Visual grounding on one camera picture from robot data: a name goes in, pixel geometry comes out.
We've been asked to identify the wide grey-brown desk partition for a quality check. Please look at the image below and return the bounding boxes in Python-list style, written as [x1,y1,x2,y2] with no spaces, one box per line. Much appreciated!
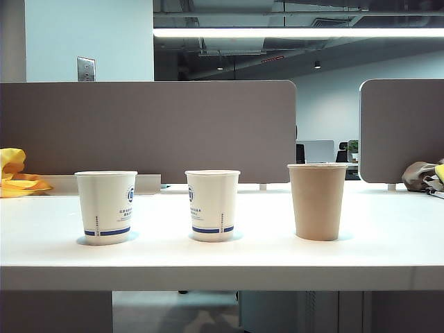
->
[0,80,298,185]

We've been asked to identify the metal wall switch plate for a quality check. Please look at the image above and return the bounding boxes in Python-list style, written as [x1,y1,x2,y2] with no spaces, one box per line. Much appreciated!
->
[76,56,96,83]

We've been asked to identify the grey cabinet under desk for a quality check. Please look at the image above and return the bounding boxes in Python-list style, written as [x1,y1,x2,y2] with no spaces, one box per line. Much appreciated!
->
[238,290,364,333]

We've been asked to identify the narrow grey-brown desk partition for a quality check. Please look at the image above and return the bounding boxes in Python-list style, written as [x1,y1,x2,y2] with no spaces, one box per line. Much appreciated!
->
[359,78,444,184]

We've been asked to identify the brown fabric bag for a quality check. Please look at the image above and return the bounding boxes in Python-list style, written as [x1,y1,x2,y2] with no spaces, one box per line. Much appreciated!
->
[401,160,444,192]

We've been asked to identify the white monitor back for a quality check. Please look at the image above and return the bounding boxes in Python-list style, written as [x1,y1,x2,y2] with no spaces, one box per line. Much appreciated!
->
[305,139,335,164]

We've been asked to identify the yellow cloth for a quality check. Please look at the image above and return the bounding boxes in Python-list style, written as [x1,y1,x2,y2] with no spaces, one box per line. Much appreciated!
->
[0,147,53,198]

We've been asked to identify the long ceiling light strip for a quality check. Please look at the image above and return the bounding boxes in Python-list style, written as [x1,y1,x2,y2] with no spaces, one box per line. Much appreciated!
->
[152,26,444,38]

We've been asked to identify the plain brown paper cup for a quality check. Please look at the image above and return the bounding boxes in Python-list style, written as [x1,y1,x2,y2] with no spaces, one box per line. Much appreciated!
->
[287,162,348,241]

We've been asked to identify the black office chair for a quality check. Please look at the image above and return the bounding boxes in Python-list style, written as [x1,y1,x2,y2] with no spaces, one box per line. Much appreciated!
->
[335,141,350,163]

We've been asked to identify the white paper cup blue print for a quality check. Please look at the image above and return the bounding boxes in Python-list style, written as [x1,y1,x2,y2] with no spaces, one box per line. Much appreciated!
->
[185,169,241,243]
[74,170,139,246]

